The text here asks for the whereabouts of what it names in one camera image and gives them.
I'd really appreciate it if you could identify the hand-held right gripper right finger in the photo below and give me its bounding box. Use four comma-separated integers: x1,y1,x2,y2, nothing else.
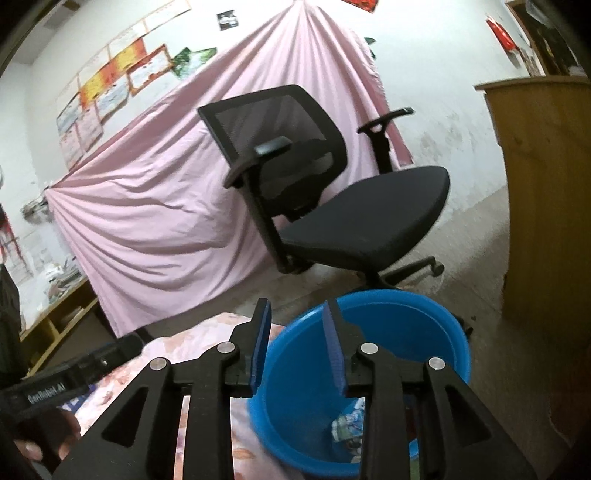
322,299,539,480

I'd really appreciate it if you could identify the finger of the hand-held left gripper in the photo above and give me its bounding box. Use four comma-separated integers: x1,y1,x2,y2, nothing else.
87,333,145,386

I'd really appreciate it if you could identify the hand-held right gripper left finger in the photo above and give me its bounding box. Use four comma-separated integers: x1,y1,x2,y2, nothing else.
55,298,273,480

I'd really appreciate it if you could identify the white wrapper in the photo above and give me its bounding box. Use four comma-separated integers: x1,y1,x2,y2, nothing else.
330,399,419,464

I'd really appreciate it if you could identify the blue plastic bucket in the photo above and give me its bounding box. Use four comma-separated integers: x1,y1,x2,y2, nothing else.
247,290,472,478

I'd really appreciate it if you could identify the person's left hand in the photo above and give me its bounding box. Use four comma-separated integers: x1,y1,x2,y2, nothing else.
13,408,83,462

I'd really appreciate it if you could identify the floral tablecloth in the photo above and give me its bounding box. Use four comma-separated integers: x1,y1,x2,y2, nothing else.
74,313,287,480

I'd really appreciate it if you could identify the wooden shelf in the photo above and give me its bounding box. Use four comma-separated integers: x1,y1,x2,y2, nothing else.
21,272,109,365

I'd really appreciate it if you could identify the dark cloth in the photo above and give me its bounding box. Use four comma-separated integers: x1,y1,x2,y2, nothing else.
0,265,24,386

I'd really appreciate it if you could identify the pile of papers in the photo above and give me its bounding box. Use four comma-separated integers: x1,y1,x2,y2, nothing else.
23,256,88,301

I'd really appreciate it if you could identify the black mesh office chair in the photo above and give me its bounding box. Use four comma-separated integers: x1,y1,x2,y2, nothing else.
198,84,474,337

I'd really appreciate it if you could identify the pink hanging sheet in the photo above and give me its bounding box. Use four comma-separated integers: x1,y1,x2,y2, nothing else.
45,0,414,337

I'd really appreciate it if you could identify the wooden cabinet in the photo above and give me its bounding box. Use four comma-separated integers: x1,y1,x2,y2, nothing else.
475,75,591,439

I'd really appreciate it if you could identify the red hanging ornament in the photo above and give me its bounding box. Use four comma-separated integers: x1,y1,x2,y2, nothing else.
485,14,518,51

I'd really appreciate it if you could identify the row of wall posters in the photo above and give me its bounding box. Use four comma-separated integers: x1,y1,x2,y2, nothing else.
55,0,192,171

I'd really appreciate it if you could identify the green wall picture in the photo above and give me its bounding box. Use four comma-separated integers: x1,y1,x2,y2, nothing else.
171,46,218,77

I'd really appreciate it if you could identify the wooden door frame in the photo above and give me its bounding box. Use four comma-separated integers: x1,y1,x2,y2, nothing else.
505,0,580,77

